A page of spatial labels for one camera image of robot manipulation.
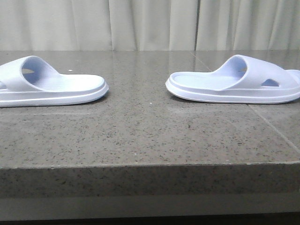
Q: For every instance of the light blue slipper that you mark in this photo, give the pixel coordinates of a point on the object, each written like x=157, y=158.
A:
x=241, y=79
x=31, y=81

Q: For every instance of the beige curtain right panel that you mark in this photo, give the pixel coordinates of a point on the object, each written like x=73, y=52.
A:
x=248, y=25

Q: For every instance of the beige curtain panel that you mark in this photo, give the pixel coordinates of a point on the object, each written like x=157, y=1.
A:
x=98, y=25
x=248, y=25

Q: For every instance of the beige curtain left panel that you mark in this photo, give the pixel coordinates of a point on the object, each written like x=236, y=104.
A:
x=98, y=25

